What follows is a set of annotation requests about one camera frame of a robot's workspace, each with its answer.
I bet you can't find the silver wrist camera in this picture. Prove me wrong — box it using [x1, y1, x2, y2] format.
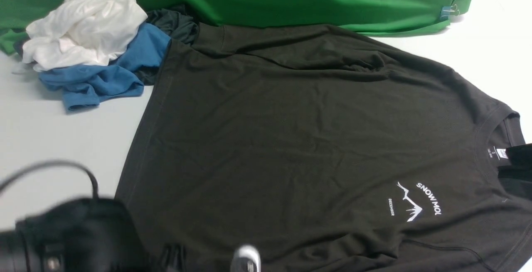
[230, 245, 261, 272]

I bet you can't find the white crumpled garment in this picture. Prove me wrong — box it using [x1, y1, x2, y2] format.
[22, 0, 148, 72]

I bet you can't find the dark gray long-sleeved shirt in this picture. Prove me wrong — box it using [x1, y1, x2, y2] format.
[116, 24, 531, 272]

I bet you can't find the dark teal crumpled garment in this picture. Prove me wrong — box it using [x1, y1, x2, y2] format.
[131, 5, 199, 86]

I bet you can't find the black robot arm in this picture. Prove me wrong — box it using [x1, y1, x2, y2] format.
[0, 198, 186, 272]

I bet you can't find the blue crumpled garment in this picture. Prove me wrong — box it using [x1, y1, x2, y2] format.
[39, 23, 170, 111]

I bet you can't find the blue binder clip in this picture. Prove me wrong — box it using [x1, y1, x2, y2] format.
[439, 4, 461, 20]

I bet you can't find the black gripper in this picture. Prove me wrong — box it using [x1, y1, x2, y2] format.
[15, 198, 185, 272]
[497, 144, 532, 200]

